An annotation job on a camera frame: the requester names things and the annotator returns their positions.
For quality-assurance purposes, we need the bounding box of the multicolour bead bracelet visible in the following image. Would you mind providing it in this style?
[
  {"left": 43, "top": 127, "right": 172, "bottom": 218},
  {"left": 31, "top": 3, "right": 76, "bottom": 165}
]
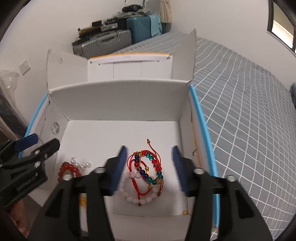
[{"left": 133, "top": 150, "right": 165, "bottom": 186}]

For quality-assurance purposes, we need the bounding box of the red bead bracelet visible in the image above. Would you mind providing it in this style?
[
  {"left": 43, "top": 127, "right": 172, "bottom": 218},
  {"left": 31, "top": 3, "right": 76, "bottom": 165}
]
[{"left": 57, "top": 162, "right": 83, "bottom": 183}]

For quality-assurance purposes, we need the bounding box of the left hand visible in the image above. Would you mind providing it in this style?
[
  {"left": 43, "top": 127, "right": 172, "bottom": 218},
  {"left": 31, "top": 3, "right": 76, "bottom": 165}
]
[{"left": 9, "top": 200, "right": 31, "bottom": 238}]

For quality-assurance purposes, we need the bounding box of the clear plastic bag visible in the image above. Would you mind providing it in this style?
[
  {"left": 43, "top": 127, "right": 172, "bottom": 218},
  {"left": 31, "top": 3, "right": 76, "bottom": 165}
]
[{"left": 1, "top": 70, "right": 20, "bottom": 105}]

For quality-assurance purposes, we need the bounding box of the white cardboard box blue yellow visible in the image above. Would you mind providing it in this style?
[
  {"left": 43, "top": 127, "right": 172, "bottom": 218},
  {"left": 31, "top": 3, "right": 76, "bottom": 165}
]
[{"left": 28, "top": 31, "right": 216, "bottom": 240}]

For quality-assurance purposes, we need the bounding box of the grey checked bed sheet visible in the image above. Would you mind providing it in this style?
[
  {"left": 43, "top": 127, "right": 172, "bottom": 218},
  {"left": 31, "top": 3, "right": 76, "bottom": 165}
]
[{"left": 113, "top": 31, "right": 296, "bottom": 240}]

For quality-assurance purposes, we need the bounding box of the grey hard suitcase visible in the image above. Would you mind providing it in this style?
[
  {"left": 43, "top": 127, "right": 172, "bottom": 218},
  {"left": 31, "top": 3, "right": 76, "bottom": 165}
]
[{"left": 72, "top": 30, "right": 132, "bottom": 59}]

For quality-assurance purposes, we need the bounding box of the blue grey patterned duvet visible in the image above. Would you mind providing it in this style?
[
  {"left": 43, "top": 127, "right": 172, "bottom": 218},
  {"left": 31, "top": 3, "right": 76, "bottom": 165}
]
[{"left": 290, "top": 83, "right": 296, "bottom": 105}]

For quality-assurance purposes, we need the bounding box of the teal hard suitcase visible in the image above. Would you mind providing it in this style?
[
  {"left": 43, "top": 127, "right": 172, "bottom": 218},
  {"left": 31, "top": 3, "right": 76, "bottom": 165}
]
[{"left": 126, "top": 15, "right": 152, "bottom": 44}]

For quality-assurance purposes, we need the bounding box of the light blue towel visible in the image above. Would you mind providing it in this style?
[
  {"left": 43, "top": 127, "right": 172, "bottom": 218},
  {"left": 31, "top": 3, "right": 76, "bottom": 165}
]
[{"left": 149, "top": 15, "right": 162, "bottom": 38}]

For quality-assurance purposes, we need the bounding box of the beige curtain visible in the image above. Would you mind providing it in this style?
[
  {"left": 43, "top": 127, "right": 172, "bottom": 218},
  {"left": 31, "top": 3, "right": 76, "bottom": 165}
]
[{"left": 159, "top": 0, "right": 172, "bottom": 23}]

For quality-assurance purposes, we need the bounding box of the pile of dark clothes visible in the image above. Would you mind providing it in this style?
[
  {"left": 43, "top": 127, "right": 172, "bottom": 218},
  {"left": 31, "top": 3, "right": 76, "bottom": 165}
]
[{"left": 114, "top": 4, "right": 151, "bottom": 18}]

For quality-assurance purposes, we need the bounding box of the black framed window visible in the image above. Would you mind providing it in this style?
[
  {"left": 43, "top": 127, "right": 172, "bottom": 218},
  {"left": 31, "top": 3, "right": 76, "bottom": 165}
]
[{"left": 267, "top": 1, "right": 295, "bottom": 54}]

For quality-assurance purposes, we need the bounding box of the white pearl bracelet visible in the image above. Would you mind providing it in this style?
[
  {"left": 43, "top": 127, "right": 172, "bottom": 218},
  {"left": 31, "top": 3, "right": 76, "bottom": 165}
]
[{"left": 70, "top": 157, "right": 92, "bottom": 171}]

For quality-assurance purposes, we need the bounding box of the pink bead bracelet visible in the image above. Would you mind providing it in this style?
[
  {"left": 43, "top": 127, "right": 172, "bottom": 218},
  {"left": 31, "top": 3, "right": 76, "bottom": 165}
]
[{"left": 118, "top": 171, "right": 160, "bottom": 205}]

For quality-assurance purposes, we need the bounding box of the white wall socket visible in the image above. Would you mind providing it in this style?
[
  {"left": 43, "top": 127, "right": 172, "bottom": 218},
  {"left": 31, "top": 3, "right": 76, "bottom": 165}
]
[{"left": 19, "top": 59, "right": 31, "bottom": 75}]

